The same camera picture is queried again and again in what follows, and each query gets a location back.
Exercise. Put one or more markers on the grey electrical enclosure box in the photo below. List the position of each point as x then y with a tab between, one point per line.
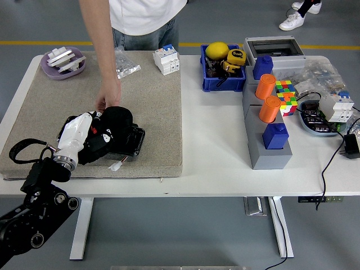
289	64

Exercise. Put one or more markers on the blue plastic bin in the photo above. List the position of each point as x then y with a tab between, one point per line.
225	83

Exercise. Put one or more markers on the silver metal box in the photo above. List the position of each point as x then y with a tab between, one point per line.
254	206

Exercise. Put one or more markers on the clear bags of parts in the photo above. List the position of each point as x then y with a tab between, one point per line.
320	76

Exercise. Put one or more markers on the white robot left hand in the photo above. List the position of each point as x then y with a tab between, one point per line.
74	132

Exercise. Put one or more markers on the white plastic bracket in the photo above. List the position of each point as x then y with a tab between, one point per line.
71	64
60	54

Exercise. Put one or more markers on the clear bag of screws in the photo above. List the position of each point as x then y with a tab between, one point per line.
128	66

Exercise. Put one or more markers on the dark metal tool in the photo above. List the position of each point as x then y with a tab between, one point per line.
213	72

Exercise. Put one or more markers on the person's right hand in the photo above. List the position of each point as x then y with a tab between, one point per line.
111	94

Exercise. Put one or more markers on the black power adapter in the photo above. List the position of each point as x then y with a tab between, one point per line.
351	146

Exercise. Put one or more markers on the purple tray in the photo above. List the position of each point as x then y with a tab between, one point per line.
49	73

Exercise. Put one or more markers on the colourful puzzle cube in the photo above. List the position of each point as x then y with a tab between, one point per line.
288	105
285	86

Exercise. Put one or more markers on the white table leg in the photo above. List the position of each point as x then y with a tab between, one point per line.
281	227
81	227

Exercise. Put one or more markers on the grey-brown mat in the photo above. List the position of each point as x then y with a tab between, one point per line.
157	126

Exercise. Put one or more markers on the person's right forearm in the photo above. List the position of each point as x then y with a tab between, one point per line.
104	50

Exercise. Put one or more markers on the blue square block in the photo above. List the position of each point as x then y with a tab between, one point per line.
275	137
263	67

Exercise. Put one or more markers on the white circuit breaker blue switch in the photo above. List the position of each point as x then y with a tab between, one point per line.
166	60
337	108

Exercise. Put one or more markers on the black table control panel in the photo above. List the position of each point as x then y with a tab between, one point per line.
309	199

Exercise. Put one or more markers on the blue-grey tray with electronics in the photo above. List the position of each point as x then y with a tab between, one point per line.
313	121

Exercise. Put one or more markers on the orange cylinder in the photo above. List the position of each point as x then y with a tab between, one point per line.
270	109
265	87

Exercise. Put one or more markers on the yellow ball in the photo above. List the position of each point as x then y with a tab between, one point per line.
217	50

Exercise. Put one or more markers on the grey block holder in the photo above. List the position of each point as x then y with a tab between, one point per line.
270	160

